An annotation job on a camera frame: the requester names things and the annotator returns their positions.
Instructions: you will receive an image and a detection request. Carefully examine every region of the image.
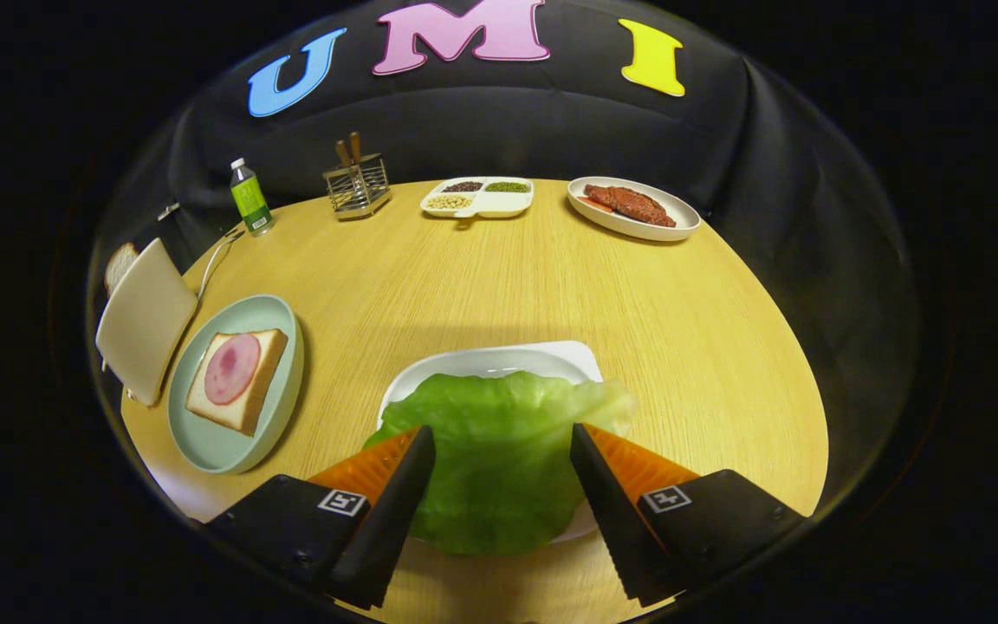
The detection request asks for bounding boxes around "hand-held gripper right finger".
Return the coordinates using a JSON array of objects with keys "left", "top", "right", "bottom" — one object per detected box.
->
[{"left": 570, "top": 423, "right": 806, "bottom": 608}]

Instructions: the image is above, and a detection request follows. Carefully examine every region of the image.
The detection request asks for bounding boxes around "green lettuce leaf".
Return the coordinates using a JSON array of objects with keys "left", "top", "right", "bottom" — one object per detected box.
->
[{"left": 363, "top": 371, "right": 638, "bottom": 557}]

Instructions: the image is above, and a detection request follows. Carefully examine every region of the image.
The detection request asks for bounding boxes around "white divided dish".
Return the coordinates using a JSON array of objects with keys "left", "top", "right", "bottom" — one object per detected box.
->
[{"left": 419, "top": 176, "right": 535, "bottom": 224}]

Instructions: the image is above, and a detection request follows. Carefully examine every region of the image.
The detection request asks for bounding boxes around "metal wire utensil holder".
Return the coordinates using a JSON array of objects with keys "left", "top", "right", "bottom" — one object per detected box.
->
[{"left": 322, "top": 153, "right": 392, "bottom": 220}]

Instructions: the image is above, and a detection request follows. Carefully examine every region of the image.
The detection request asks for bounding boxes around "plain white bread slice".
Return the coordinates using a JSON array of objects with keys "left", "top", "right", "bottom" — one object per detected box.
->
[{"left": 104, "top": 242, "right": 139, "bottom": 296}]

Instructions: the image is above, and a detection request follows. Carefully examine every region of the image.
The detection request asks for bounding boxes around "white square plate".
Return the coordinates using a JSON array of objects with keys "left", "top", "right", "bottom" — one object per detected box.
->
[{"left": 376, "top": 340, "right": 606, "bottom": 545}]

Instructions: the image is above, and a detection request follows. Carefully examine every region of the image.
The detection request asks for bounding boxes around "bread slice under ham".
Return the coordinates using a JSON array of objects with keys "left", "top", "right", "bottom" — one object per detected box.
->
[{"left": 185, "top": 328, "right": 289, "bottom": 437}]

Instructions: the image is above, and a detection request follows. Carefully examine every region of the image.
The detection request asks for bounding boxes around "pale green round plate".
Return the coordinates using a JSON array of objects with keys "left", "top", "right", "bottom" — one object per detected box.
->
[{"left": 166, "top": 294, "right": 305, "bottom": 475}]

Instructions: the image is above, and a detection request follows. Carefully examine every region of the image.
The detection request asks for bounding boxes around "white oval plate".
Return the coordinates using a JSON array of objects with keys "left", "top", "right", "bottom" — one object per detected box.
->
[{"left": 567, "top": 176, "right": 702, "bottom": 242}]

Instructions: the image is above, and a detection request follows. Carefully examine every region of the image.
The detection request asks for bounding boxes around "black backdrop cloth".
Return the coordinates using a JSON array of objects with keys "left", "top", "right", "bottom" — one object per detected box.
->
[{"left": 87, "top": 0, "right": 924, "bottom": 521}]

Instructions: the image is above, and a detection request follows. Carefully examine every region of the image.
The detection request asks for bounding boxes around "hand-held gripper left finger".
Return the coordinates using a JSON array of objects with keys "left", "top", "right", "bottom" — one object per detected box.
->
[{"left": 204, "top": 425, "right": 437, "bottom": 610}]

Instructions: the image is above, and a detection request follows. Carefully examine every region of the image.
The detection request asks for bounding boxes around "green label plastic bottle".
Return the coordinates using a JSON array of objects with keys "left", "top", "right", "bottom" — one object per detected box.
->
[{"left": 230, "top": 157, "right": 275, "bottom": 237}]

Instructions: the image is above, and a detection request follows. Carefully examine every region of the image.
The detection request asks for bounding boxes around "white toaster cable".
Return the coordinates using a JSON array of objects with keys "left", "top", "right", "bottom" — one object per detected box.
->
[{"left": 196, "top": 227, "right": 246, "bottom": 302}]

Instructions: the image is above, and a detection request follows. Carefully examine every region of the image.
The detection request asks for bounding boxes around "pink ham slice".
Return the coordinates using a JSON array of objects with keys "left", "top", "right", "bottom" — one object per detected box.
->
[{"left": 204, "top": 334, "right": 262, "bottom": 406}]

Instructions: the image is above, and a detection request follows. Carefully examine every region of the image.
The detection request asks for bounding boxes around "brown meat steak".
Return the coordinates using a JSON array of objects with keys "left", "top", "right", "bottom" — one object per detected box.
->
[{"left": 583, "top": 184, "right": 677, "bottom": 229}]

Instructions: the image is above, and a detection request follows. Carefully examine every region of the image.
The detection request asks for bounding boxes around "white toaster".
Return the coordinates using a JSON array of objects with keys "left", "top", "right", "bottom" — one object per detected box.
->
[{"left": 95, "top": 237, "right": 199, "bottom": 407}]

